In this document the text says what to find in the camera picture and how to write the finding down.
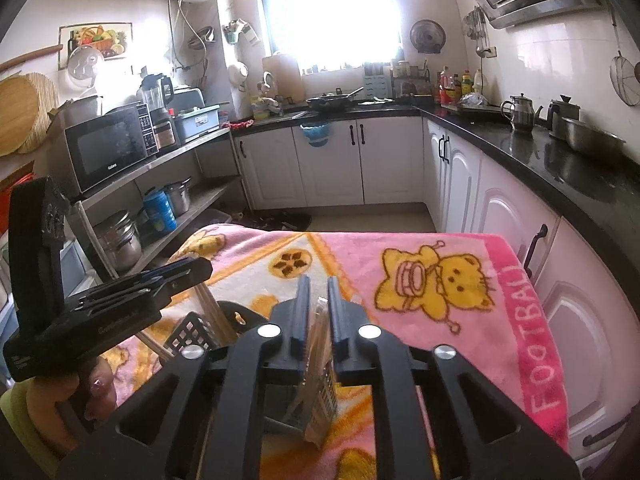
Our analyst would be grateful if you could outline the wall-mounted toothbrush holder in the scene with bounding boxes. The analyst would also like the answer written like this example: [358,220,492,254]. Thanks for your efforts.
[224,19,261,46]

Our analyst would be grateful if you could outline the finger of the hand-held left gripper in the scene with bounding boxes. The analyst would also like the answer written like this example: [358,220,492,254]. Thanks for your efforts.
[149,258,214,309]
[95,256,202,295]

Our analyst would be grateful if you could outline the small steel pot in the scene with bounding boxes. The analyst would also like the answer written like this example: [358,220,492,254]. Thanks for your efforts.
[164,176,193,216]

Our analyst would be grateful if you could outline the pink printed blanket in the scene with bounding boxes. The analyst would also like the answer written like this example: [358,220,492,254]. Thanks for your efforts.
[97,225,571,480]

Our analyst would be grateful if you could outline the grey plastic storage bin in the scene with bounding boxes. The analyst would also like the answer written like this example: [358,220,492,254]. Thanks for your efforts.
[175,105,222,145]

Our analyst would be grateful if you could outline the stack of steel pots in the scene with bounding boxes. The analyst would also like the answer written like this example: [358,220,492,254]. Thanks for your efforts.
[95,210,143,271]

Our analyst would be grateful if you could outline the person's left hand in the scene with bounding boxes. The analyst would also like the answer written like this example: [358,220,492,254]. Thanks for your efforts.
[25,357,118,453]

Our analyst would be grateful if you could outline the row of condiment bottles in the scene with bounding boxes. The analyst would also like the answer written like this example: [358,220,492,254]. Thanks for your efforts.
[439,65,488,106]

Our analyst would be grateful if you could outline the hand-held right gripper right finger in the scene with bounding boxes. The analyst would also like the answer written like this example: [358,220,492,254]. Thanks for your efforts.
[327,276,583,480]

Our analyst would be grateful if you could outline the black microwave oven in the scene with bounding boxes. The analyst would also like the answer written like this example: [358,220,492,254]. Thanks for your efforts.
[64,102,161,193]

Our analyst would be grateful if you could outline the black kitchen countertop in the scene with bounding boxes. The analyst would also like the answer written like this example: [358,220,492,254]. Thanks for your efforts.
[232,102,640,281]

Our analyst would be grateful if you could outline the black frying pan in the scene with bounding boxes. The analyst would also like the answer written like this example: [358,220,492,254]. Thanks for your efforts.
[305,87,365,112]

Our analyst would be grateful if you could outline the wooden rolling pin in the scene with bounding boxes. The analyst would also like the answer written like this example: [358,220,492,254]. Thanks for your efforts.
[0,44,65,73]

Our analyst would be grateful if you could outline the hanging metal basin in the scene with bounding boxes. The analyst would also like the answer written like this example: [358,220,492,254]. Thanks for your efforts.
[187,25,216,48]

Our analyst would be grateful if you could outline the black spice rack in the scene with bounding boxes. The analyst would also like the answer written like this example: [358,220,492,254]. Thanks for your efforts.
[390,60,433,97]

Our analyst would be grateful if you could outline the beige water jug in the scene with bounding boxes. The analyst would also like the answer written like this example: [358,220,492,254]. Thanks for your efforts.
[262,52,304,103]

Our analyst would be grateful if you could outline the black wall fan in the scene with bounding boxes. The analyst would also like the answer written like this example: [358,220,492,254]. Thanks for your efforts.
[410,19,447,55]

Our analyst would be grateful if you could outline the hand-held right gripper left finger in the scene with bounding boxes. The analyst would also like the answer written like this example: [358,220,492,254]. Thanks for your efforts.
[52,276,313,480]

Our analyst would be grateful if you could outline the dark green plastic utensil basket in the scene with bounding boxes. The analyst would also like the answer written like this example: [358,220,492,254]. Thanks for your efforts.
[160,300,341,441]

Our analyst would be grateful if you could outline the small white fan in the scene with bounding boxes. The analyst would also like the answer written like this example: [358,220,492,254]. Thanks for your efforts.
[67,45,107,92]

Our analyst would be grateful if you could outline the steel kettle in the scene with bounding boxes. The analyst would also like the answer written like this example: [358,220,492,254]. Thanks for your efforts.
[501,92,543,135]

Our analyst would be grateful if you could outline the blue plastic bag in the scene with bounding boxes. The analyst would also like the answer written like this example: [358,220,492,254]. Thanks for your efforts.
[300,121,332,150]

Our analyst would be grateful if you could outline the large metal pot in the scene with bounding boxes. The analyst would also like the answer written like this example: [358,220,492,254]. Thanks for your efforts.
[562,116,627,155]

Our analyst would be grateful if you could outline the black blender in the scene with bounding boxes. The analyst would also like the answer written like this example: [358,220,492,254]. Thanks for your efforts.
[137,74,178,156]

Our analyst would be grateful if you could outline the hanging wire strainer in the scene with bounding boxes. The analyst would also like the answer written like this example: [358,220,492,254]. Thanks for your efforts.
[609,50,640,108]

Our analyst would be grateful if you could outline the round bamboo board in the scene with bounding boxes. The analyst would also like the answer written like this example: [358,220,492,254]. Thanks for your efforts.
[0,72,60,157]

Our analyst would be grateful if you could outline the water heater hoses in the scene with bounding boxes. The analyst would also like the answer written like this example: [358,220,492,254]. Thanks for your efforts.
[167,0,208,81]

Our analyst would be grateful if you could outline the blue metal can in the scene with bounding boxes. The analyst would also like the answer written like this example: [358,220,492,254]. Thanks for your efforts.
[143,187,178,233]

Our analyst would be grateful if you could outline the person's left forearm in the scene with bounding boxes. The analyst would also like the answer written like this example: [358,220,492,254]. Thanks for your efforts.
[0,387,66,461]

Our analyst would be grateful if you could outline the small white drawer organizer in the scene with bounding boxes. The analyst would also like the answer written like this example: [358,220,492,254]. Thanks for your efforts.
[364,62,391,101]

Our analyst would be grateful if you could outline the kitchen window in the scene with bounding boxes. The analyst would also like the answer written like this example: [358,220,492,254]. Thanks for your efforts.
[257,0,403,72]

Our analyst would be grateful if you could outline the fruit wall poster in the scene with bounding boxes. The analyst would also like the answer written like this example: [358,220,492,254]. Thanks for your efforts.
[57,22,133,71]

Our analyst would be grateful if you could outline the metal storage shelf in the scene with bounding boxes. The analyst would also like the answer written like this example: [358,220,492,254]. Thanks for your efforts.
[70,127,246,281]

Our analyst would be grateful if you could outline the single plastic-wrapped chopstick pair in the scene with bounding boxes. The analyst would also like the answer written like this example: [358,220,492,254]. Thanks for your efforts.
[300,300,333,448]

